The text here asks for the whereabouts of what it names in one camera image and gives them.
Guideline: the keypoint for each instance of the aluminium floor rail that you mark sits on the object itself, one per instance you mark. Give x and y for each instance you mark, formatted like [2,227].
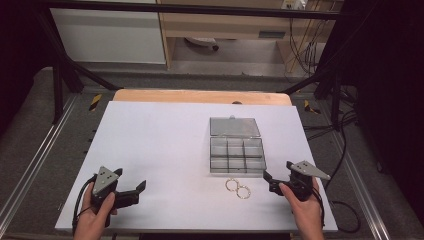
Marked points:
[36,156]
[361,190]

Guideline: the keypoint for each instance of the yellow black tape strip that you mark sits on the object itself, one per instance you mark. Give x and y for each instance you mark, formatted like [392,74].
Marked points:
[95,102]
[310,106]

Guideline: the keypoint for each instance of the black metal stand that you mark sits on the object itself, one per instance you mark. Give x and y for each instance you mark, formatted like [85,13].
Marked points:
[335,96]
[58,83]

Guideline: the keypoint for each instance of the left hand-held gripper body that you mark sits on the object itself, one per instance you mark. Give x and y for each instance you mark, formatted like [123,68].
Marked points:
[104,180]

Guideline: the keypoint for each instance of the wooden desk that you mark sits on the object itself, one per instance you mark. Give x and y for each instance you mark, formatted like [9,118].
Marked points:
[226,25]

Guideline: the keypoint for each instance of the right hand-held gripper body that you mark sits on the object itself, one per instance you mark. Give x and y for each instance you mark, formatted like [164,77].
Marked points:
[301,181]

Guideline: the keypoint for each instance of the white cabinet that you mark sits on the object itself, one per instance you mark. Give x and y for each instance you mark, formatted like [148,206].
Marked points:
[106,35]

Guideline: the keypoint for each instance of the person's right hand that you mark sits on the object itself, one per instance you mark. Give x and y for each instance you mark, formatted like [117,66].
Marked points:
[305,210]

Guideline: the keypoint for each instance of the clear plastic compartment box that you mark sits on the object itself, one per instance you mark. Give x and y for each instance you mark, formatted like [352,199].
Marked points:
[235,155]

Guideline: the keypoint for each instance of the person's left hand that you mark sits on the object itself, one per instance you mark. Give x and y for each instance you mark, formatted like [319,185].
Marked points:
[95,215]

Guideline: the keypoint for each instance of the black metal crossbar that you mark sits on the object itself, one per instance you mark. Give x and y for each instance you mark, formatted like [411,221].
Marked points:
[200,9]

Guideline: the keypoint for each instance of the office chair base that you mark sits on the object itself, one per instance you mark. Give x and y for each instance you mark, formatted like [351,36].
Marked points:
[204,42]

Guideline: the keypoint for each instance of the wooden table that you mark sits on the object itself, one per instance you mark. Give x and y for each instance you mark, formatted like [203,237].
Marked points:
[200,96]

